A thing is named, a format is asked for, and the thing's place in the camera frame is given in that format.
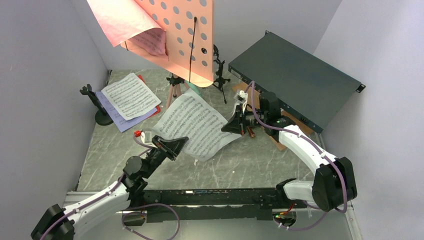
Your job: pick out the pink music stand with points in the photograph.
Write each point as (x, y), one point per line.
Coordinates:
(189, 28)

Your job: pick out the wooden board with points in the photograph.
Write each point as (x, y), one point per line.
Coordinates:
(305, 129)

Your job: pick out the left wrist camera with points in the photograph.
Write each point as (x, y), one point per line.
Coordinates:
(143, 138)

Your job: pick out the purple sheet paper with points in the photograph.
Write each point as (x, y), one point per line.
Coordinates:
(122, 124)

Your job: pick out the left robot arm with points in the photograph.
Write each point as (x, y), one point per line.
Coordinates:
(127, 193)

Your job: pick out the black tripod mic stand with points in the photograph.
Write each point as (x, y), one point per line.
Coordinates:
(220, 80)

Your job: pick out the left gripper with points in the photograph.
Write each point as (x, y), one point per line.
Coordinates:
(172, 146)

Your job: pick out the pink sheet music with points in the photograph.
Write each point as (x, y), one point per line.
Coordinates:
(126, 20)

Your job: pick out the dark rack audio unit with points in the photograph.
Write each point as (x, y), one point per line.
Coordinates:
(307, 87)

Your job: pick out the copper pipe fitting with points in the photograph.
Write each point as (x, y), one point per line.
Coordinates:
(250, 132)

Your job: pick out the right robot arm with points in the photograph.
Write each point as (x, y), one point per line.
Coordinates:
(333, 184)

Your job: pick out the black round-base mic stand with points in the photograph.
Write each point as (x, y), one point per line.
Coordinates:
(101, 117)

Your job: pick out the green condenser microphone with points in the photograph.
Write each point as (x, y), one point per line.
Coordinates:
(195, 89)

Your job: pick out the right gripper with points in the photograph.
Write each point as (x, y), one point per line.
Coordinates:
(234, 125)

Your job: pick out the white sheet music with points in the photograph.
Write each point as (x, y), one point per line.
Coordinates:
(131, 97)
(191, 116)

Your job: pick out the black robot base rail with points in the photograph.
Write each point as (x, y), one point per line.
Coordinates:
(213, 204)

